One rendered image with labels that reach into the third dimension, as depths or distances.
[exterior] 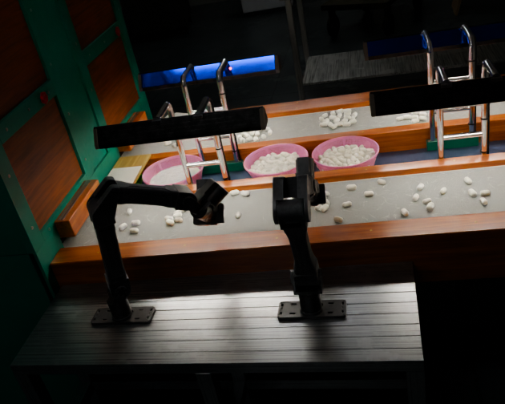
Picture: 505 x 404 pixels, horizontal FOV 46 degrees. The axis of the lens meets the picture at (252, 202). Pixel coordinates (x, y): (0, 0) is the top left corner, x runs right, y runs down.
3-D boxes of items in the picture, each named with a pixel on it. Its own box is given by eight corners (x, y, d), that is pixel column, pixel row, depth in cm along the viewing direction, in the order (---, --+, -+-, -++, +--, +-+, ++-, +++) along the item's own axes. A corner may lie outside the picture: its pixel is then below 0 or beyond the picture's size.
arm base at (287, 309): (276, 283, 176) (272, 299, 170) (344, 280, 171) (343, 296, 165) (280, 304, 180) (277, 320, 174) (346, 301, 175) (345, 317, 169)
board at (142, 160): (129, 193, 239) (128, 191, 239) (95, 196, 242) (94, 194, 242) (151, 155, 267) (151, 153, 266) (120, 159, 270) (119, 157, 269)
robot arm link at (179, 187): (190, 183, 184) (91, 174, 169) (200, 194, 176) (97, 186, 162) (182, 219, 188) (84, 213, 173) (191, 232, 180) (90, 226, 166)
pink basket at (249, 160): (320, 183, 236) (317, 162, 231) (256, 202, 233) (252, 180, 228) (300, 157, 259) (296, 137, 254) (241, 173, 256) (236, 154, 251)
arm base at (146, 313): (90, 291, 189) (82, 306, 183) (149, 288, 185) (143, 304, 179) (98, 310, 193) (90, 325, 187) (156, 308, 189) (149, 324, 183)
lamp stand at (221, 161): (229, 221, 224) (203, 112, 202) (179, 225, 228) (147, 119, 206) (236, 195, 240) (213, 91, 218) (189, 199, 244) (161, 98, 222)
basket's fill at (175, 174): (197, 198, 243) (194, 186, 240) (146, 203, 247) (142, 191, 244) (208, 171, 262) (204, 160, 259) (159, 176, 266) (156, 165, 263)
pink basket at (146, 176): (220, 185, 250) (215, 165, 246) (165, 212, 239) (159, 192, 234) (189, 167, 270) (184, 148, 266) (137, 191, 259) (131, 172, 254)
